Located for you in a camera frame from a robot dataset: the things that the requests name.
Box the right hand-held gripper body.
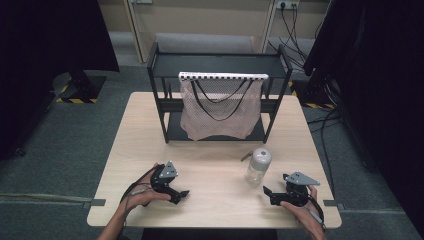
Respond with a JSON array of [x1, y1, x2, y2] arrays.
[[282, 171, 321, 208]]

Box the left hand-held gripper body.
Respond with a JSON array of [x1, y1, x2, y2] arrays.
[[149, 160, 181, 200]]

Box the clear bottle with grey cap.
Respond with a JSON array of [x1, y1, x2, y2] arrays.
[[244, 147, 273, 187]]

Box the pink mesh bag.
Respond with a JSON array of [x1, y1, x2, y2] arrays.
[[179, 77, 264, 142]]

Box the person's left hand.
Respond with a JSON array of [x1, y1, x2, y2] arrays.
[[123, 162, 172, 214]]

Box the person's right hand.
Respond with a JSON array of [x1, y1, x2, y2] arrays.
[[279, 184, 326, 233]]

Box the grey floor tape strip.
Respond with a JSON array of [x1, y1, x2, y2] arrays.
[[322, 198, 407, 215], [0, 192, 107, 208]]

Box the black hazard-striped stand base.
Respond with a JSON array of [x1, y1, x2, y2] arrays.
[[52, 72, 108, 105], [287, 79, 337, 111]]

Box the white perforated bar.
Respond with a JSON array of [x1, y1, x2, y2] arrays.
[[177, 71, 270, 83]]

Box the black metal shelf rack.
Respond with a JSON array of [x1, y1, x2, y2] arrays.
[[146, 41, 294, 145]]

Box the black curtain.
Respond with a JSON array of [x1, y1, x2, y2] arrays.
[[302, 0, 424, 233], [0, 0, 121, 161]]

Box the left hand-held gripper black cable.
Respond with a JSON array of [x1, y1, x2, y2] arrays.
[[119, 164, 165, 205]]

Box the hand-held gripper black cable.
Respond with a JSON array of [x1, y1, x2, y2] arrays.
[[119, 164, 165, 205], [307, 193, 327, 232]]

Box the right hand-held gripper black cable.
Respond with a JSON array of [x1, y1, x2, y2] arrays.
[[307, 193, 327, 232]]

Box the black cables on floor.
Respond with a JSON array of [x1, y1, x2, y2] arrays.
[[305, 105, 346, 198]]

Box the beige wooden frame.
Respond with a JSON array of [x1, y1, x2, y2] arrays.
[[122, 0, 280, 64]]

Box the black cables at wall socket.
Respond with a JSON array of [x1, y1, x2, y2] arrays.
[[267, 2, 325, 73]]

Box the white wall socket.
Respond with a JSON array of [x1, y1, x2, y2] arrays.
[[275, 0, 301, 10]]

